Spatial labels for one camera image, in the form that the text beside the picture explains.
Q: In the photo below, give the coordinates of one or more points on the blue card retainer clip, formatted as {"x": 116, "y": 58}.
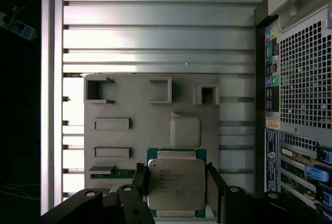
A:
{"x": 325, "y": 152}
{"x": 319, "y": 173}

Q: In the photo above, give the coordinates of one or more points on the grey plastic parts rack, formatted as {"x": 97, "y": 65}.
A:
{"x": 145, "y": 136}

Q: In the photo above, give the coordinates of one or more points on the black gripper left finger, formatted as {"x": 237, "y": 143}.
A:
{"x": 129, "y": 208}

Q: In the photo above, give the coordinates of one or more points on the grey open PC case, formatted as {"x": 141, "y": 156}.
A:
{"x": 260, "y": 104}

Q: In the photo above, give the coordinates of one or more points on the silver green CPU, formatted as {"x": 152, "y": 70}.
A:
{"x": 179, "y": 182}

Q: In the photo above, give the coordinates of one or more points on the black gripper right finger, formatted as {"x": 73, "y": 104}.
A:
{"x": 238, "y": 208}

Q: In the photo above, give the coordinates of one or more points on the green RAM stick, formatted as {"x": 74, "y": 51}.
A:
{"x": 122, "y": 175}

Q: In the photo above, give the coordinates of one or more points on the white blue power strip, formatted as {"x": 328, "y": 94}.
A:
{"x": 20, "y": 28}

